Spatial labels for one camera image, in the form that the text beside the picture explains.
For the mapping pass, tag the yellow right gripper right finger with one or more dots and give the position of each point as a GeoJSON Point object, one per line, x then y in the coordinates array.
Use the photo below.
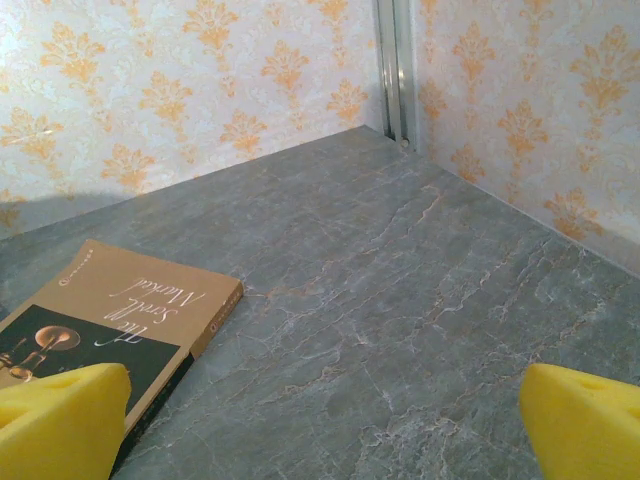
{"type": "Point", "coordinates": [585, 430]}

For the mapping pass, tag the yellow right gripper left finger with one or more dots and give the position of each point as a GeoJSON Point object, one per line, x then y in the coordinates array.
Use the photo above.
{"type": "Point", "coordinates": [60, 425]}

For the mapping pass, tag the brown paperback book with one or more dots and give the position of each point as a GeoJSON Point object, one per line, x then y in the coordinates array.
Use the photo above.
{"type": "Point", "coordinates": [150, 290]}

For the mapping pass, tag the aluminium frame post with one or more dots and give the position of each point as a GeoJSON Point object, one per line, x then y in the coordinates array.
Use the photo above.
{"type": "Point", "coordinates": [397, 70]}

